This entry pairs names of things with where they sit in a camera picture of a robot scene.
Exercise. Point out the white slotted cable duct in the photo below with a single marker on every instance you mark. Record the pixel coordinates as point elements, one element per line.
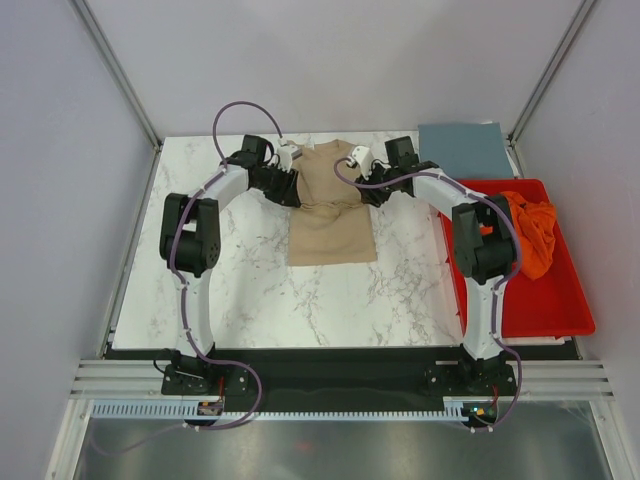
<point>192,410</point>

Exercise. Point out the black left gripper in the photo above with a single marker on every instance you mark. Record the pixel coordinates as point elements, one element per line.
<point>287,193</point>

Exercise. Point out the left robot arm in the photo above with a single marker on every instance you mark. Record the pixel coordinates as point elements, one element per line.
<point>190,243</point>

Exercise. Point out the aluminium rail profile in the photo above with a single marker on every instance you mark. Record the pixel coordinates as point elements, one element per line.
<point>542,380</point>

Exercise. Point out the beige t shirt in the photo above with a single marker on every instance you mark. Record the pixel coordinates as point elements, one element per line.
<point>332,225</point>

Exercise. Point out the aluminium frame post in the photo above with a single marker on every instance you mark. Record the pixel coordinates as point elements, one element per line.
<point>561,51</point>
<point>115,69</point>

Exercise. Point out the left aluminium frame post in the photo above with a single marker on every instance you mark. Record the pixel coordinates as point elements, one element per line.
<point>115,69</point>

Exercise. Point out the right aluminium frame post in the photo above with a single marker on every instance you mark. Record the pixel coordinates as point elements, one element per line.
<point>561,51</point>

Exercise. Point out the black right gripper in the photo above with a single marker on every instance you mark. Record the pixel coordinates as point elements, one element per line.
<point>373,197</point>

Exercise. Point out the folded blue-grey t shirt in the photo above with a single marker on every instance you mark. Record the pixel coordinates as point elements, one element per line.
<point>466,150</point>

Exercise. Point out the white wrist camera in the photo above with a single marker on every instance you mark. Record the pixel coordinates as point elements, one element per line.
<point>286,154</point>
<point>361,157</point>

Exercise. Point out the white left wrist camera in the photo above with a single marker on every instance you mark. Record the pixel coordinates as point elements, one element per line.
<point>286,154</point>

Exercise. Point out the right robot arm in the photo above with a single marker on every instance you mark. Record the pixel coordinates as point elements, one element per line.
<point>485,249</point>

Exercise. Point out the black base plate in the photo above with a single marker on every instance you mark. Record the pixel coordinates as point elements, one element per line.
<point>343,377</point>

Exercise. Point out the orange t shirt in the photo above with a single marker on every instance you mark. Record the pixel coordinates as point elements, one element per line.
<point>534,224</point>

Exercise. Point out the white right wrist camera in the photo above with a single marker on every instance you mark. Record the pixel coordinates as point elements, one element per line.
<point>361,157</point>

